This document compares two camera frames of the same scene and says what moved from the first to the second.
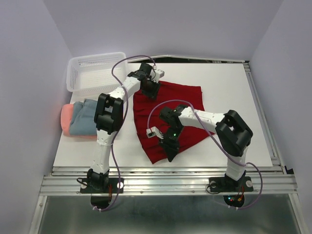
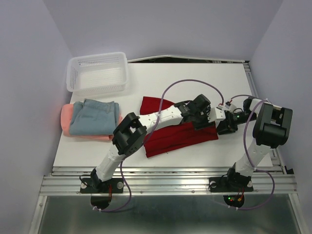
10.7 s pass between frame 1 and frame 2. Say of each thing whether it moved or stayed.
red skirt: moved
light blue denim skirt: stayed
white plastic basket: stayed
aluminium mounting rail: stayed
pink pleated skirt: stayed
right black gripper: moved
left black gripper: moved
